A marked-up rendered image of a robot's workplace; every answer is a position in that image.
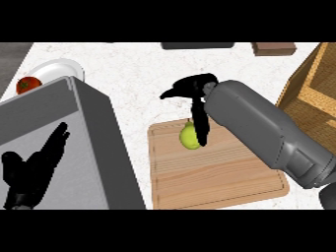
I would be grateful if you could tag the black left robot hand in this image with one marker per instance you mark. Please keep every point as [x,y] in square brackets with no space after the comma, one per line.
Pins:
[34,167]

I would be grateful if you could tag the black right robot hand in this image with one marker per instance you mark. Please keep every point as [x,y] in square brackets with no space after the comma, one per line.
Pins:
[200,108]

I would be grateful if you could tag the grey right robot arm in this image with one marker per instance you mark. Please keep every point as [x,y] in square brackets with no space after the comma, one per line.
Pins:
[266,131]

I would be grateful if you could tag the green pear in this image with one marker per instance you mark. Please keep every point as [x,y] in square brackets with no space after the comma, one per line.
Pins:
[188,138]

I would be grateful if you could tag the wooden cutting board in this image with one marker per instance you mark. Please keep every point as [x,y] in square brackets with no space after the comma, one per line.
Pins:
[213,170]

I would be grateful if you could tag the wicker basket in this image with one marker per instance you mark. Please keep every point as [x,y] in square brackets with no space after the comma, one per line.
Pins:
[320,95]

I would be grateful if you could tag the large grey box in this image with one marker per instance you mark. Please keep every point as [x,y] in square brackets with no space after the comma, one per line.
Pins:
[53,138]

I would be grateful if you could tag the dark grey flat block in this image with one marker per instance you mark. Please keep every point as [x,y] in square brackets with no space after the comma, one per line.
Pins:
[197,45]

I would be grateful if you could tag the brown block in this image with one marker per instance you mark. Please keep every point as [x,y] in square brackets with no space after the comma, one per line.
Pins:
[272,48]

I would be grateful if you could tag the red tomato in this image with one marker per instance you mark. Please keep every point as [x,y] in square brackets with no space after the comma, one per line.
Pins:
[26,84]

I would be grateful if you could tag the white plate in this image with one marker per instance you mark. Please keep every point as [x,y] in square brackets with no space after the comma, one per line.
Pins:
[58,69]

